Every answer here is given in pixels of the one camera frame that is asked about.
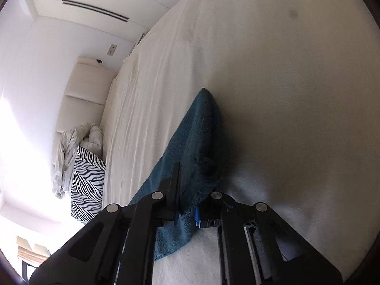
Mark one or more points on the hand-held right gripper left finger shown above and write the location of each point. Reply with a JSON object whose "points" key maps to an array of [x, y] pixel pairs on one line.
{"points": [[172, 205]]}

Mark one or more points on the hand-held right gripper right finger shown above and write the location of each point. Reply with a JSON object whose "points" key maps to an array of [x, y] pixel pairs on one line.
{"points": [[196, 218]]}

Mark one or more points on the teal knit sweater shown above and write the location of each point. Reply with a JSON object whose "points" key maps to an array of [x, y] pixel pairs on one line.
{"points": [[196, 142]]}

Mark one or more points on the zebra print pillow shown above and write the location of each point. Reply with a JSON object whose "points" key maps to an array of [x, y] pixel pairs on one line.
{"points": [[87, 181]]}

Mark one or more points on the crumpled white duvet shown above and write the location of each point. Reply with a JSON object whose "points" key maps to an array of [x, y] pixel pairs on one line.
{"points": [[66, 154]]}

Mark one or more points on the cream padded headboard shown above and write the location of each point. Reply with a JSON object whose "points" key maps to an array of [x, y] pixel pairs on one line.
{"points": [[86, 89]]}

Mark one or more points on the cream bed sheet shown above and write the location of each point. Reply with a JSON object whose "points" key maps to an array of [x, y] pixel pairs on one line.
{"points": [[267, 80]]}

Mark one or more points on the metal wall switch plate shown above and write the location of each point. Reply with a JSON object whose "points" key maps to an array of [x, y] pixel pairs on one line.
{"points": [[112, 50]]}

